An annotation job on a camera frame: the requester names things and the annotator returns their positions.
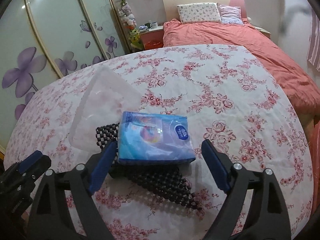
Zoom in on coral red duvet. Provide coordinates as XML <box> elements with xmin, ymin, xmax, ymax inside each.
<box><xmin>163</xmin><ymin>19</ymin><xmax>319</xmax><ymax>115</ymax></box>

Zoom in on black white beaded mat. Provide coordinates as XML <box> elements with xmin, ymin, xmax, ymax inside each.
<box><xmin>95</xmin><ymin>122</ymin><xmax>203</xmax><ymax>212</ymax></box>

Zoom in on pink left nightstand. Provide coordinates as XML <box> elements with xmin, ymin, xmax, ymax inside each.
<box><xmin>140</xmin><ymin>26</ymin><xmax>164</xmax><ymax>45</ymax></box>

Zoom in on floral white pillow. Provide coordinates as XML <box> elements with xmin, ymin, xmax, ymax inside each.
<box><xmin>177</xmin><ymin>3</ymin><xmax>221</xmax><ymax>24</ymax></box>

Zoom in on white mug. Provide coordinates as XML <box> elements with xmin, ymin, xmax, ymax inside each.
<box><xmin>151</xmin><ymin>22</ymin><xmax>158</xmax><ymax>29</ymax></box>

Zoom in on clear plastic container lid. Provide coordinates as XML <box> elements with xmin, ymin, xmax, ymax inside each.
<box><xmin>69</xmin><ymin>67</ymin><xmax>142</xmax><ymax>153</ymax></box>

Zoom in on floral sliding wardrobe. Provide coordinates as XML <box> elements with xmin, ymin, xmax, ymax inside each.
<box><xmin>1</xmin><ymin>0</ymin><xmax>127</xmax><ymax>149</ymax></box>

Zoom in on red trash bin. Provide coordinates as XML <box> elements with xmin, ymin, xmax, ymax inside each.
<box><xmin>144</xmin><ymin>40</ymin><xmax>163</xmax><ymax>50</ymax></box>

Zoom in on beige pink headboard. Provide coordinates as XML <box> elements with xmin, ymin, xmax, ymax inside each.
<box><xmin>162</xmin><ymin>0</ymin><xmax>247</xmax><ymax>22</ymax></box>

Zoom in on pink floral tablecloth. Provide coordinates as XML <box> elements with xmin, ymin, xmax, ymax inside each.
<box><xmin>4</xmin><ymin>44</ymin><xmax>313</xmax><ymax>239</ymax></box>

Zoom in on right nightstand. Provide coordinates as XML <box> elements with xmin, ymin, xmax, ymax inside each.
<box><xmin>254</xmin><ymin>26</ymin><xmax>271</xmax><ymax>39</ymax></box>

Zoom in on orange plastic laundry basket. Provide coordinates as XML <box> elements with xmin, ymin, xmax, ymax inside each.
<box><xmin>308</xmin><ymin>118</ymin><xmax>319</xmax><ymax>215</ymax></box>

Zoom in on hanging plush toys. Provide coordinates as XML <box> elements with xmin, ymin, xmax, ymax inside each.
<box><xmin>117</xmin><ymin>0</ymin><xmax>144</xmax><ymax>51</ymax></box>

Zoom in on pink striped curtain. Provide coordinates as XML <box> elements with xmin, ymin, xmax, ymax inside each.
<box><xmin>307</xmin><ymin>9</ymin><xmax>320</xmax><ymax>72</ymax></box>

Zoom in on blue tissue pack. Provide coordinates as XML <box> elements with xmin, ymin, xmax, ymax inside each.
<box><xmin>118</xmin><ymin>112</ymin><xmax>195</xmax><ymax>165</ymax></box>

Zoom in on pink striped pillow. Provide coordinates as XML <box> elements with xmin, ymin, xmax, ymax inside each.
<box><xmin>218</xmin><ymin>3</ymin><xmax>244</xmax><ymax>25</ymax></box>

